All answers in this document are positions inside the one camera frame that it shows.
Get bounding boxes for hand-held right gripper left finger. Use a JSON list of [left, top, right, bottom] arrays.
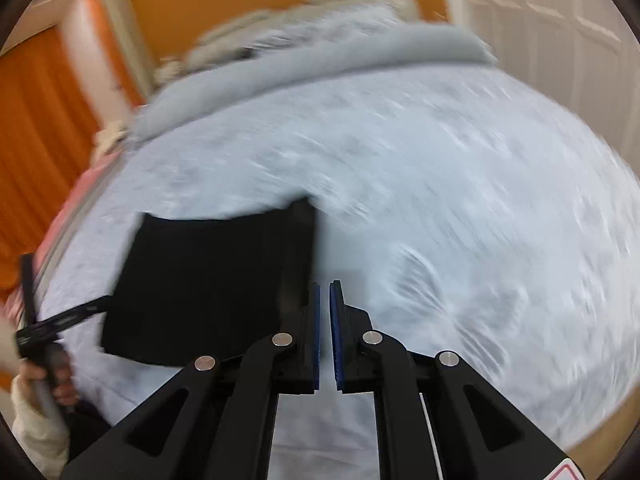
[[60, 282, 322, 480]]

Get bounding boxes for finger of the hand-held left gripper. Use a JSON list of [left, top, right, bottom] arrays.
[[19, 254, 40, 327], [15, 295, 114, 347]]

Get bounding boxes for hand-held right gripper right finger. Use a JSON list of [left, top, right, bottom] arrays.
[[328, 280, 587, 480]]

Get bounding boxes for black pants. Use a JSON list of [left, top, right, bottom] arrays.
[[100, 197, 321, 367]]

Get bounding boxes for person's left hand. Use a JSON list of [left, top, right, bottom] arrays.
[[16, 360, 81, 407]]

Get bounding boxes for butterfly print bed sheet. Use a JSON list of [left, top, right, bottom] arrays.
[[37, 62, 640, 480]]

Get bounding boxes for white flower cushion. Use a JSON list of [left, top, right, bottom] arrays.
[[92, 124, 132, 157]]

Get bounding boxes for grey duvet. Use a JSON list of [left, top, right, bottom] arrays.
[[131, 22, 498, 142]]

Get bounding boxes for grey floral pillows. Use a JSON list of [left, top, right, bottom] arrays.
[[186, 0, 433, 68]]

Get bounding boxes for white wardrobe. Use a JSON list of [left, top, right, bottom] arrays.
[[440, 0, 640, 171]]

